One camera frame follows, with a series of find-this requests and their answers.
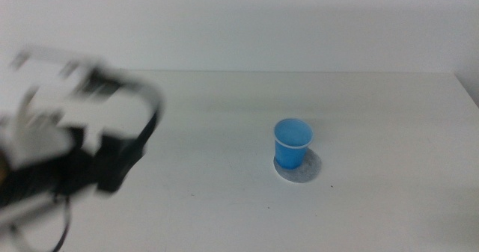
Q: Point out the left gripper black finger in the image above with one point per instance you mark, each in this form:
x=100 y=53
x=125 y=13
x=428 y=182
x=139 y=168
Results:
x=144 y=136
x=111 y=166

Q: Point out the blue plastic cup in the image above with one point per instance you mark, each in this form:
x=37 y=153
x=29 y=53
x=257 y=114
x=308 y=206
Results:
x=290 y=151

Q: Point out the round grey felt cup mat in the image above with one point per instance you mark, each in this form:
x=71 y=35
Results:
x=310 y=170

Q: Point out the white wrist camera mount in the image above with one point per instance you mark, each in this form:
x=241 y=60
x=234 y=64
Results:
x=35 y=140

